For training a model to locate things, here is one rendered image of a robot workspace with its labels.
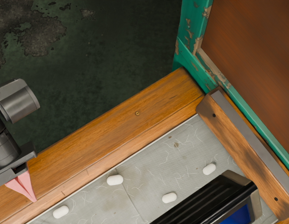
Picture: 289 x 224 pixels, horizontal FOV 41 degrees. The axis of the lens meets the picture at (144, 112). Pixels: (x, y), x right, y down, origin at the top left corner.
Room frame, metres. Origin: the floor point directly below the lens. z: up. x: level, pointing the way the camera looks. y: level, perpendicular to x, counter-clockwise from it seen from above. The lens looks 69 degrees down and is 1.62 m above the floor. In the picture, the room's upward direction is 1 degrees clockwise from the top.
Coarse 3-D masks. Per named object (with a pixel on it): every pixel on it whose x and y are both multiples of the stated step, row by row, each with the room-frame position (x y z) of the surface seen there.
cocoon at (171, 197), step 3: (171, 192) 0.15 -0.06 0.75; (165, 195) 0.14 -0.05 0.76; (168, 195) 0.14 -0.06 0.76; (171, 195) 0.14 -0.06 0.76; (174, 195) 0.14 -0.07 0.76; (162, 198) 0.13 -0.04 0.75; (165, 198) 0.13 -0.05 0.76; (168, 198) 0.13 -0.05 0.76; (171, 198) 0.13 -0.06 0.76; (174, 198) 0.13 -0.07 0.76; (165, 201) 0.13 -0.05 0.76; (168, 201) 0.13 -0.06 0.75
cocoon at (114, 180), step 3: (108, 177) 0.18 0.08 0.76; (111, 177) 0.18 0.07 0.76; (114, 177) 0.18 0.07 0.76; (117, 177) 0.18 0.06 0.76; (120, 177) 0.18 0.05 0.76; (108, 180) 0.17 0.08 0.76; (111, 180) 0.17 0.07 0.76; (114, 180) 0.17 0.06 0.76; (117, 180) 0.17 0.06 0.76; (120, 180) 0.17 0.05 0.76; (108, 183) 0.17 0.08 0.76; (111, 183) 0.17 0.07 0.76; (114, 183) 0.17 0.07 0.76; (117, 183) 0.17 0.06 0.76; (120, 183) 0.17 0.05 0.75
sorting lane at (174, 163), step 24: (192, 120) 0.32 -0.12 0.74; (168, 144) 0.26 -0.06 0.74; (192, 144) 0.26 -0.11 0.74; (216, 144) 0.26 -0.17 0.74; (120, 168) 0.20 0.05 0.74; (144, 168) 0.20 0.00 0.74; (168, 168) 0.20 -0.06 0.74; (192, 168) 0.20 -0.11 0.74; (216, 168) 0.20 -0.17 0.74; (96, 192) 0.15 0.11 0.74; (120, 192) 0.15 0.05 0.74; (144, 192) 0.15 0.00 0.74; (168, 192) 0.15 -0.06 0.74; (192, 192) 0.15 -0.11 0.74; (48, 216) 0.09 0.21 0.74; (72, 216) 0.09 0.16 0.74; (96, 216) 0.10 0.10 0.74; (120, 216) 0.10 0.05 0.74; (144, 216) 0.10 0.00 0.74; (264, 216) 0.10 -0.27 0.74
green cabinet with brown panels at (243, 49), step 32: (192, 0) 0.47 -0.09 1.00; (224, 0) 0.42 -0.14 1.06; (256, 0) 0.38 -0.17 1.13; (288, 0) 0.34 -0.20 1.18; (192, 32) 0.46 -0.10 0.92; (224, 32) 0.41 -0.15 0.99; (256, 32) 0.36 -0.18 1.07; (288, 32) 0.32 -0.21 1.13; (224, 64) 0.38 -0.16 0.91; (256, 64) 0.33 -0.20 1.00; (288, 64) 0.29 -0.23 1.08; (256, 96) 0.31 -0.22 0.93; (288, 96) 0.27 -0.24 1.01; (256, 128) 0.26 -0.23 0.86; (288, 128) 0.23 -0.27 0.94; (288, 160) 0.19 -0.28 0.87
